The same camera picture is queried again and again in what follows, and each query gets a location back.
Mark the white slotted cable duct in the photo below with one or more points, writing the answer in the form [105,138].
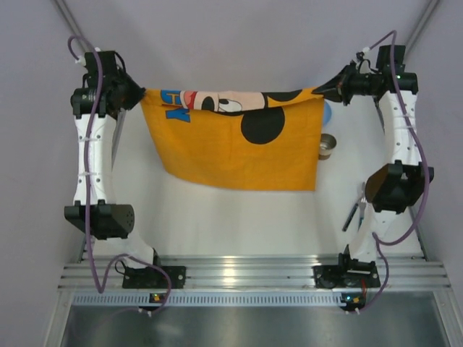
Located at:
[220,299]

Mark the blue plastic plate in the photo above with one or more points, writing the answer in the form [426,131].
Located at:
[327,113]

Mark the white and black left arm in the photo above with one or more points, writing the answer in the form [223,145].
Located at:
[94,209]

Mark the steel cup with brown base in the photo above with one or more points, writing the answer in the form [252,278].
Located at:
[326,147]

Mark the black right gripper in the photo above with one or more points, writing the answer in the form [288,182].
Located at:
[345,86]

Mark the aluminium corner post right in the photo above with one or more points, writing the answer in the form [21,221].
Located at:
[421,23]

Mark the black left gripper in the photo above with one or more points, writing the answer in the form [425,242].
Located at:
[125,93]

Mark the orange Mickey Mouse placemat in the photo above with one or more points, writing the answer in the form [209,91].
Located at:
[237,140]

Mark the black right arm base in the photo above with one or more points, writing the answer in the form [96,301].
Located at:
[347,273]

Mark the aluminium corner post left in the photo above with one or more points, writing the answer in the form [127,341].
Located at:
[68,17]

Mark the aluminium corner post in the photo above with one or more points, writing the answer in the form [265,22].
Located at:
[68,17]
[421,23]

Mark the green handled spoon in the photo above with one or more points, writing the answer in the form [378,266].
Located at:
[362,205]

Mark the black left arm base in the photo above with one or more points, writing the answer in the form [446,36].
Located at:
[148,278]

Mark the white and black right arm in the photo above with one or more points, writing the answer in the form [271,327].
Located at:
[405,177]

